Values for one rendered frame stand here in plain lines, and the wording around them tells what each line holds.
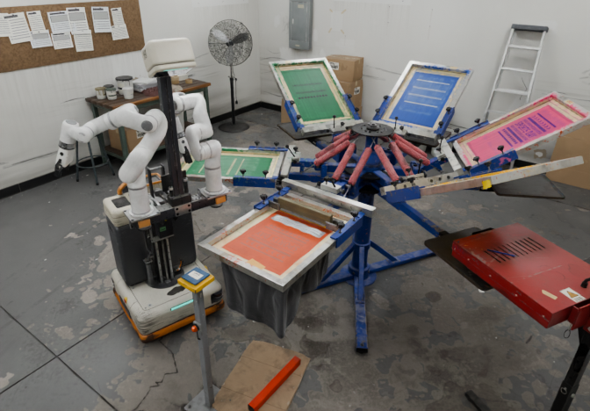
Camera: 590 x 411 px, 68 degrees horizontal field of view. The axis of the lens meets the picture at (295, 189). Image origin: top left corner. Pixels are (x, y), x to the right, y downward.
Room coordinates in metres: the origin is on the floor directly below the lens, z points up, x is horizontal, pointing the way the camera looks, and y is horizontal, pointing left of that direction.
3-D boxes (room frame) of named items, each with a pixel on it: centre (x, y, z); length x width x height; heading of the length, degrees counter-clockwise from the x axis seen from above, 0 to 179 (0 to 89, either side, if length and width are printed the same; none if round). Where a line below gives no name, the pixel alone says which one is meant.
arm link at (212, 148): (2.30, 0.49, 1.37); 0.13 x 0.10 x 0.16; 136
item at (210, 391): (1.72, 0.48, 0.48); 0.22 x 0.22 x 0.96; 55
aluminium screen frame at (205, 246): (2.11, 0.06, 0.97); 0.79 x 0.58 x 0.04; 145
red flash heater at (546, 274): (1.68, -1.14, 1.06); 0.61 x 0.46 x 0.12; 25
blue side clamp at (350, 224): (2.15, -0.31, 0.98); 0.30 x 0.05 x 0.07; 145
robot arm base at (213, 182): (2.32, 0.49, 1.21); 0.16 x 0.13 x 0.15; 37
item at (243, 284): (1.87, 0.23, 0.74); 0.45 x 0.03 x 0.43; 55
